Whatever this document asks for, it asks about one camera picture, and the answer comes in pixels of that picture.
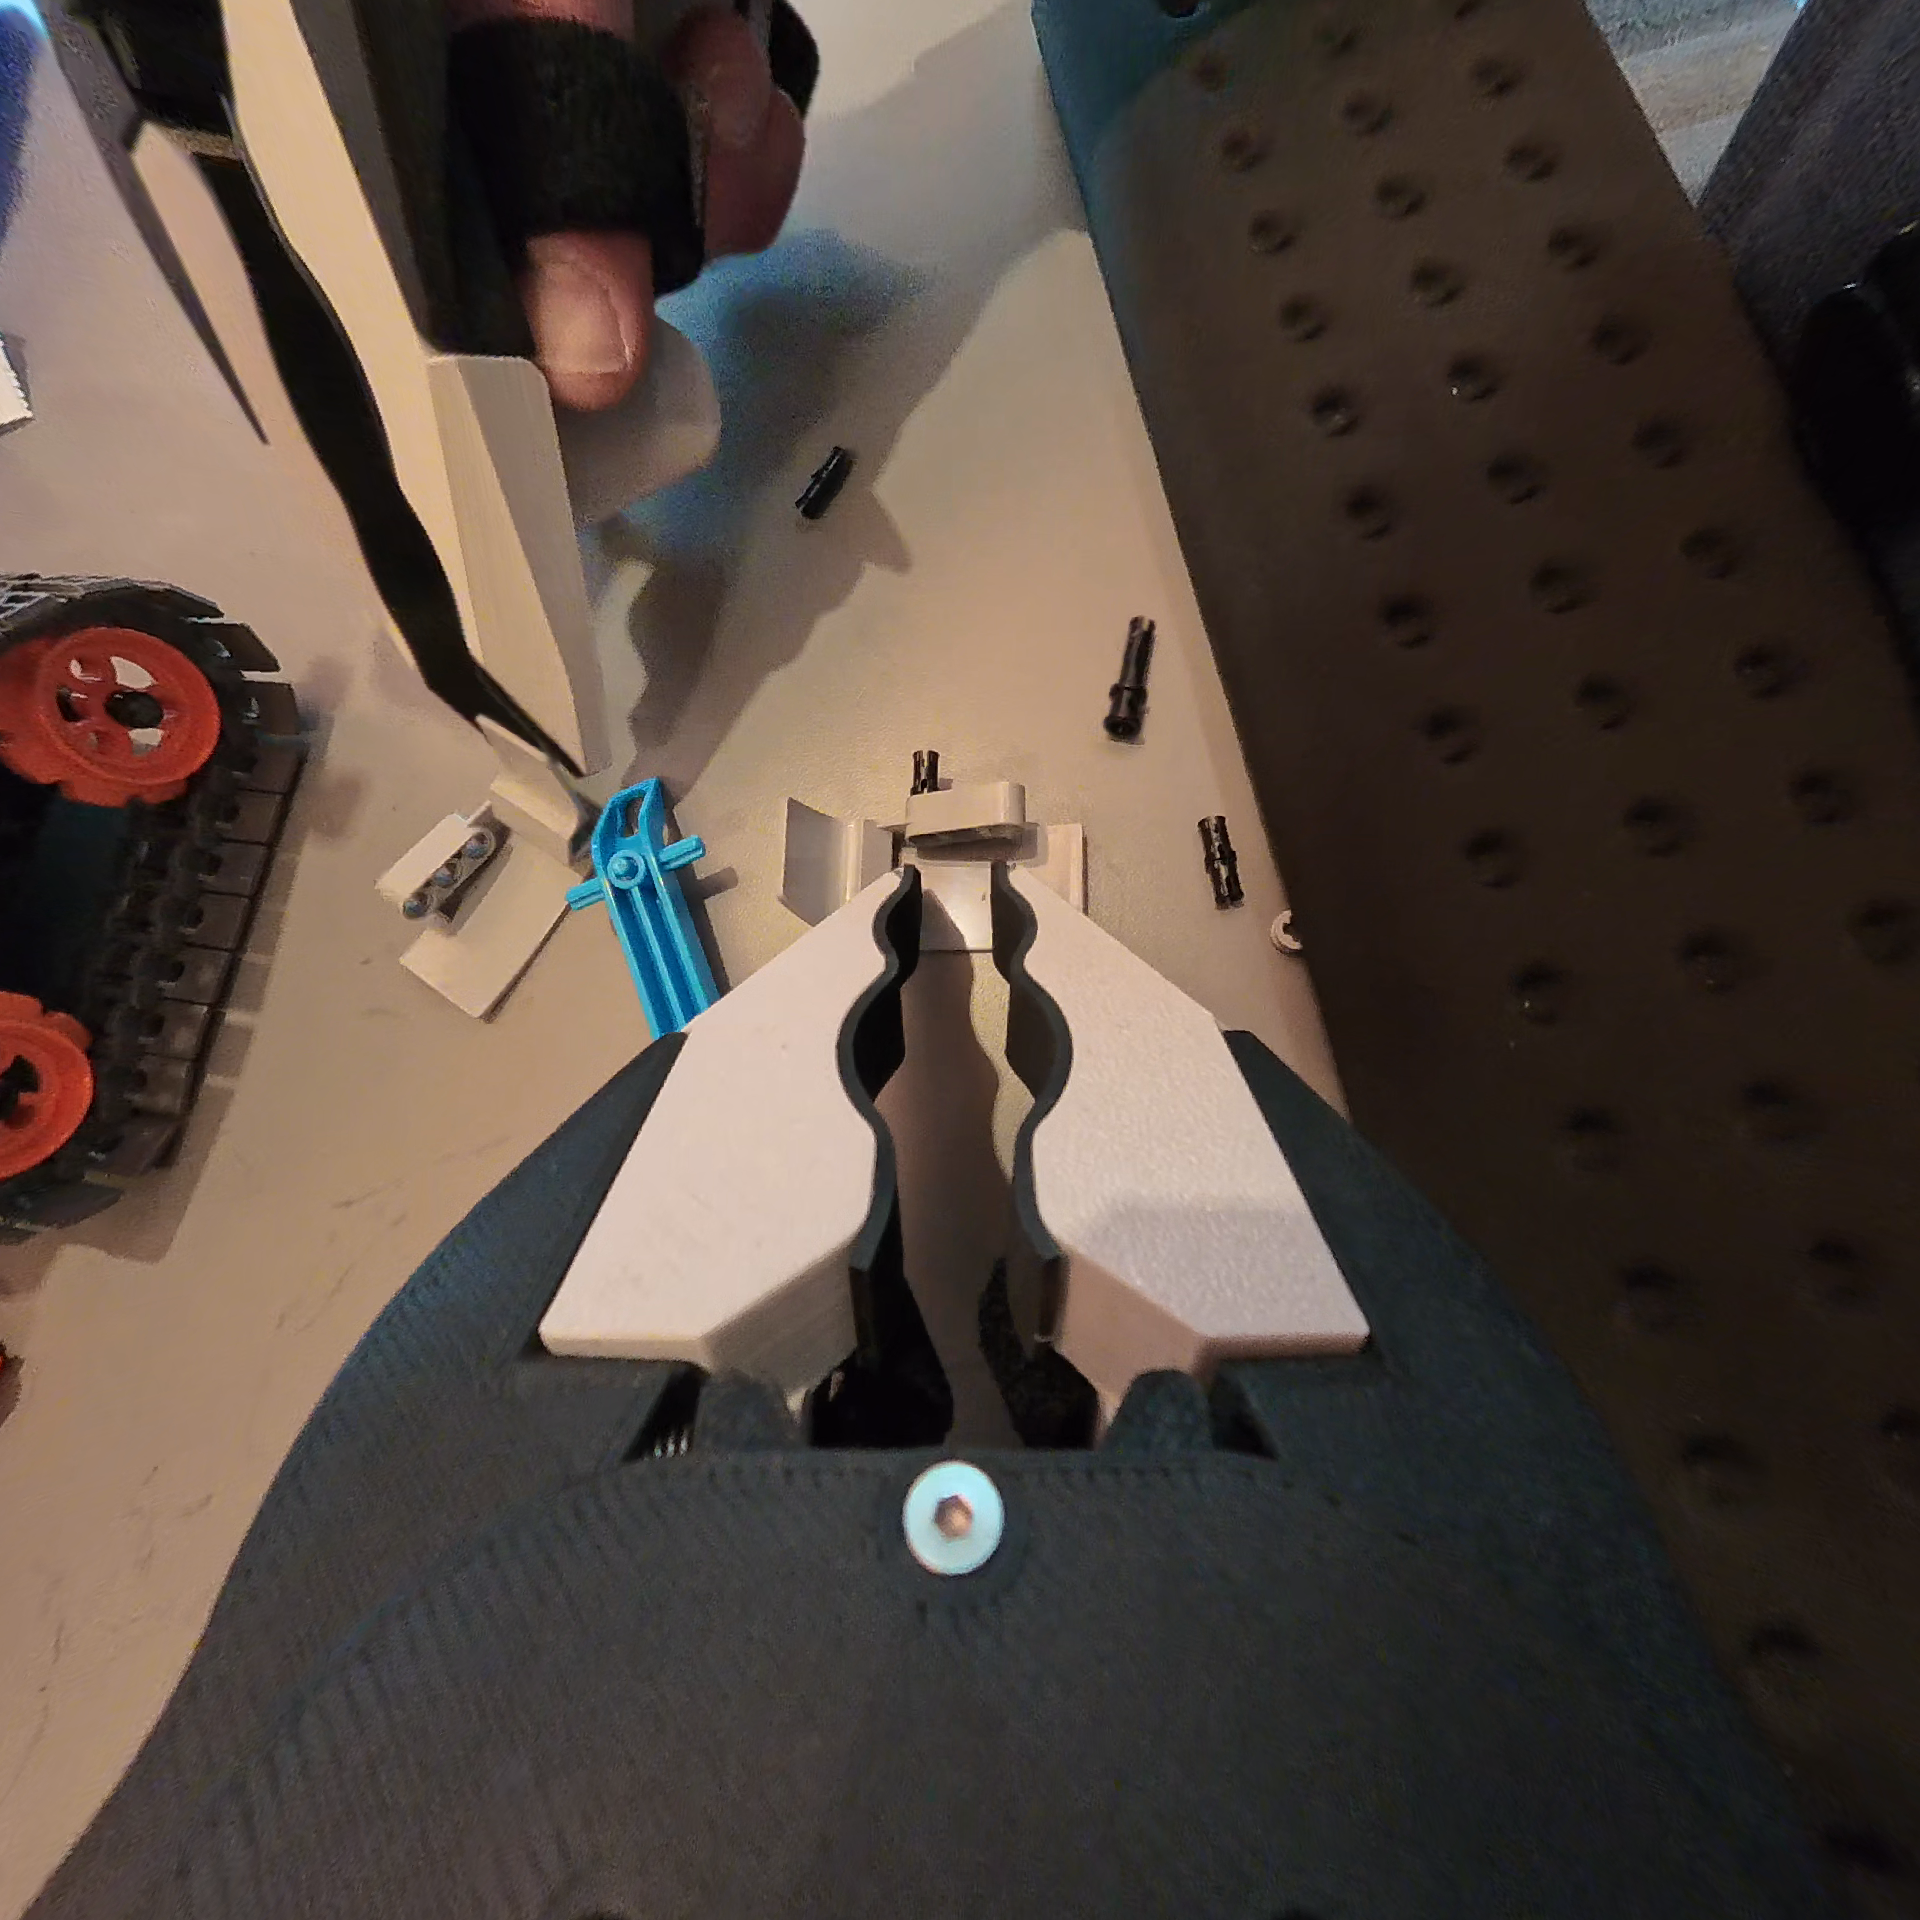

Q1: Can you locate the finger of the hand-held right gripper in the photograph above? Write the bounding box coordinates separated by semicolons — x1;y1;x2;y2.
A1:
193;0;618;782
129;123;272;448

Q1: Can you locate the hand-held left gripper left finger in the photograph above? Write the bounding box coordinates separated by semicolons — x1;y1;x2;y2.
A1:
535;869;955;1449

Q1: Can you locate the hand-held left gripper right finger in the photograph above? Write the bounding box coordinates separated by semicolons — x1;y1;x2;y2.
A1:
978;869;1372;1449

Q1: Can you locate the teal separator tool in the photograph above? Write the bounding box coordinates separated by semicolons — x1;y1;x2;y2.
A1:
565;782;727;1042

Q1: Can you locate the grey curved panel assembly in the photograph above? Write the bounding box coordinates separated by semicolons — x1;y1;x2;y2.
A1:
375;782;597;1021
782;778;1091;964

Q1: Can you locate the person's right hand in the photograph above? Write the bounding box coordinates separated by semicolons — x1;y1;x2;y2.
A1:
464;0;821;411

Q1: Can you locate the grey orange tracked toy robot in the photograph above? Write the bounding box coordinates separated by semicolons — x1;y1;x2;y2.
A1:
0;571;309;1224

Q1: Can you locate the black perforated chair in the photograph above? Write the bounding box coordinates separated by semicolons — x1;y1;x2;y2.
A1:
1036;0;1920;1920

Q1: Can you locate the person's dark clothing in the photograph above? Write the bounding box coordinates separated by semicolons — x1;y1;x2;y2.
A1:
1695;0;1920;600

